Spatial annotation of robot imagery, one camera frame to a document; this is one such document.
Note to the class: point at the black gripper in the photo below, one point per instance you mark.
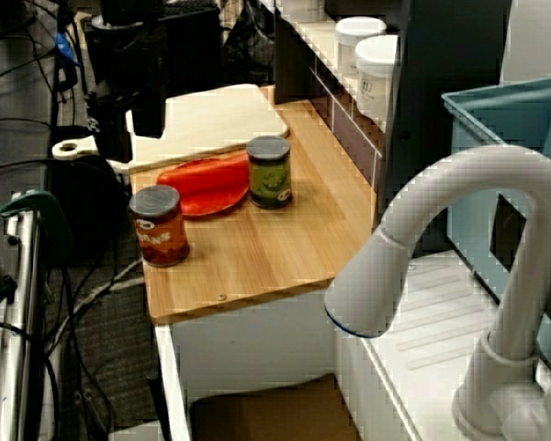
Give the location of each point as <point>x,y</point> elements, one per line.
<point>124,59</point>

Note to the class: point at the red toy sausage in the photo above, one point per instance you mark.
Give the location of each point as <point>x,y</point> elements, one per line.
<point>202,177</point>

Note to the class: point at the orange beans toy can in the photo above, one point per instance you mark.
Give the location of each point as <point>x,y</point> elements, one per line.
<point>161,234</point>

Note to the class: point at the green peas toy can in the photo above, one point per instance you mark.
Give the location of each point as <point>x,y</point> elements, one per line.
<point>270,179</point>

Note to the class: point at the pale wooden cutting board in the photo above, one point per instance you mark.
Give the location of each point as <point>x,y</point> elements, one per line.
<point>220,119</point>

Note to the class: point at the blue tape piece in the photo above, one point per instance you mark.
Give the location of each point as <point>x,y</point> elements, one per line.
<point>64,46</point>

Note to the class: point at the red round plate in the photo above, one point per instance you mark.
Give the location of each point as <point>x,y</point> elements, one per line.
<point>211,204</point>

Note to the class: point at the green clamp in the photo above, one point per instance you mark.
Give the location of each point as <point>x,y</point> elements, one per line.
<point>27,200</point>

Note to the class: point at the black shelf side panel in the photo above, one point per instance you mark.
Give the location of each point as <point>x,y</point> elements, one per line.
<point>289,59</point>

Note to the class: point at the white lidded jar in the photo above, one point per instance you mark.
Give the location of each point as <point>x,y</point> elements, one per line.
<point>358,41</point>
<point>376,73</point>

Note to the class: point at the dark grey upright panel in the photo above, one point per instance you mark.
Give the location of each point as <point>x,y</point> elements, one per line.
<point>441,92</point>

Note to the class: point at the blue plastic bin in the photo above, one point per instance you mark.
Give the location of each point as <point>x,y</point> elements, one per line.
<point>486,161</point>

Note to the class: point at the white toy sink unit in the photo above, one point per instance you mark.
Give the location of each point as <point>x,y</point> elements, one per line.
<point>441,321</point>

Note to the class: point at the grey toy faucet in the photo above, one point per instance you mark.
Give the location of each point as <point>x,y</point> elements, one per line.
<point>509,184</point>

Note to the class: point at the aluminium frame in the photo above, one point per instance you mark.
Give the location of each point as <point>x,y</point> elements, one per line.
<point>23,298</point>

